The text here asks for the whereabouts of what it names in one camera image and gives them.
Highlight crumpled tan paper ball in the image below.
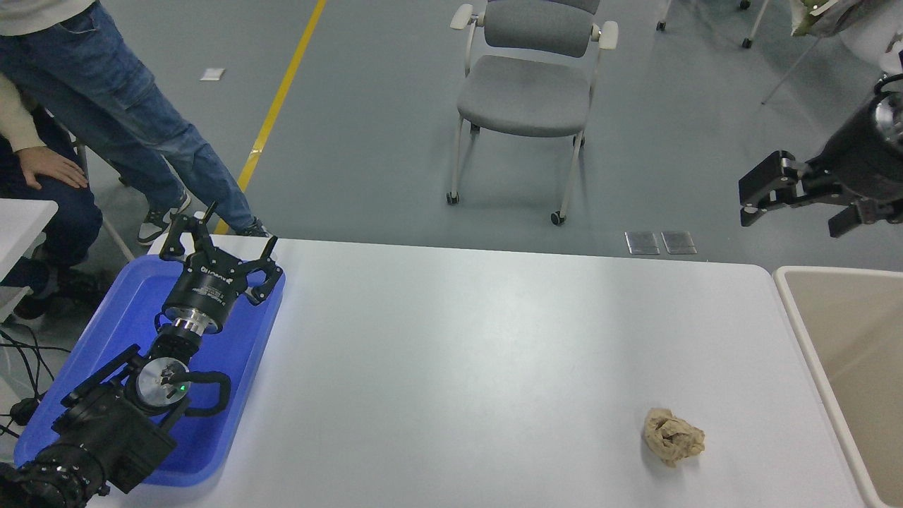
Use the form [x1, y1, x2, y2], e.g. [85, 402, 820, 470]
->
[642, 407, 705, 467]

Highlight seated person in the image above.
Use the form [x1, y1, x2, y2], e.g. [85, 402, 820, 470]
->
[0, 106, 117, 322]

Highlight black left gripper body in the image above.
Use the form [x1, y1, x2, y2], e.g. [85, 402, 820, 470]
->
[163, 254, 250, 332]

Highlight blue plastic tray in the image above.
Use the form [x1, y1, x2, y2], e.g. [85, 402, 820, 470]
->
[14, 254, 286, 489]

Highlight person's hand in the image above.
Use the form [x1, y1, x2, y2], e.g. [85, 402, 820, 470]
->
[17, 150, 90, 194]

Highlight black floor cable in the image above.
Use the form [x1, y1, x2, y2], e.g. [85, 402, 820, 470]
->
[0, 323, 56, 442]

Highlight cream frame wheeled chair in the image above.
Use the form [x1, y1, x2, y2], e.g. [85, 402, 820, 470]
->
[655, 0, 773, 50]

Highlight grey padded chair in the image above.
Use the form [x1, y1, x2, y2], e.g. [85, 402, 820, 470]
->
[444, 0, 619, 226]

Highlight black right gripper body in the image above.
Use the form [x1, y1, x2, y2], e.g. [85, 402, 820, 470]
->
[807, 97, 903, 203]

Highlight large pale bin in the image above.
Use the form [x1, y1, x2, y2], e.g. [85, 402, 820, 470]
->
[772, 265, 903, 508]

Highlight metal chair of seated person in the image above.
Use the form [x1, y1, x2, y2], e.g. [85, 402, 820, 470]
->
[42, 106, 136, 263]

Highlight small white table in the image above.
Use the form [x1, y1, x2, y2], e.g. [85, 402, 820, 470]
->
[0, 200, 59, 322]

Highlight white chair thin legs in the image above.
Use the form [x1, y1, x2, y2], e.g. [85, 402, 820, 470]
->
[760, 0, 903, 107]

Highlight standing person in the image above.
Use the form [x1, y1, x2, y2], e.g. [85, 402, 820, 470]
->
[0, 0, 272, 246]

